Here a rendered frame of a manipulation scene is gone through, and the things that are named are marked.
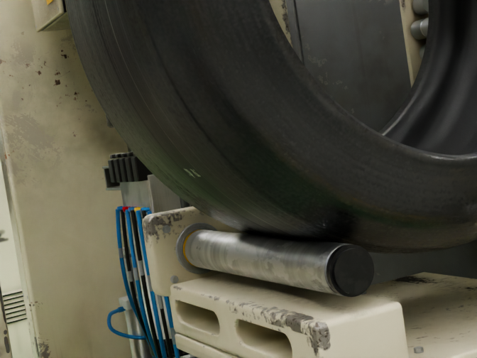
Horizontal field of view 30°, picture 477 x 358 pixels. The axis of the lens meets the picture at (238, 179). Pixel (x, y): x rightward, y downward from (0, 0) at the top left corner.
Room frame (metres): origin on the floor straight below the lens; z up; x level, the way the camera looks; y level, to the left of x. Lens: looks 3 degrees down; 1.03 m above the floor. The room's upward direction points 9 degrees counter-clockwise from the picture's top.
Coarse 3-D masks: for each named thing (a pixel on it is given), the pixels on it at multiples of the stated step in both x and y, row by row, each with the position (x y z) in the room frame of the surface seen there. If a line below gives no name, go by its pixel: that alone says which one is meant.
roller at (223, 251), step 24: (192, 240) 1.03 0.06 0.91; (216, 240) 0.97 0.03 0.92; (240, 240) 0.92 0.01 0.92; (264, 240) 0.87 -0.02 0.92; (288, 240) 0.84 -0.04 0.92; (312, 240) 0.81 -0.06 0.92; (192, 264) 1.04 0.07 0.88; (216, 264) 0.96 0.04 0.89; (240, 264) 0.90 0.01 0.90; (264, 264) 0.85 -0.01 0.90; (288, 264) 0.80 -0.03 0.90; (312, 264) 0.76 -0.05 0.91; (336, 264) 0.74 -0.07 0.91; (360, 264) 0.75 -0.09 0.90; (312, 288) 0.78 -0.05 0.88; (336, 288) 0.74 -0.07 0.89; (360, 288) 0.74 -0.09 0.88
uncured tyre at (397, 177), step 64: (128, 0) 0.72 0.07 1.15; (192, 0) 0.69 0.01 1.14; (256, 0) 0.70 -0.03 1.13; (448, 0) 1.12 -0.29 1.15; (128, 64) 0.76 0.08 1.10; (192, 64) 0.71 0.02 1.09; (256, 64) 0.70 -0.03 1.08; (448, 64) 1.12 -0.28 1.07; (128, 128) 0.85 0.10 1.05; (192, 128) 0.73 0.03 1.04; (256, 128) 0.71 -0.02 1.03; (320, 128) 0.72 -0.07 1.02; (384, 128) 1.10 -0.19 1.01; (448, 128) 1.10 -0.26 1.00; (192, 192) 0.86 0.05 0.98; (256, 192) 0.75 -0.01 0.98; (320, 192) 0.74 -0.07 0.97; (384, 192) 0.75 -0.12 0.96; (448, 192) 0.77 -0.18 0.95
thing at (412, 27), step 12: (408, 0) 1.38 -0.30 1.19; (420, 0) 1.36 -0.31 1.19; (408, 12) 1.38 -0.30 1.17; (420, 12) 1.37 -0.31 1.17; (408, 24) 1.38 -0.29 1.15; (420, 24) 1.35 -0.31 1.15; (408, 36) 1.37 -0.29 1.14; (420, 36) 1.36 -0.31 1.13; (408, 48) 1.37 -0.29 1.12; (420, 48) 1.37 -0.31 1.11; (408, 60) 1.38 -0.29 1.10; (420, 60) 1.38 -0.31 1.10
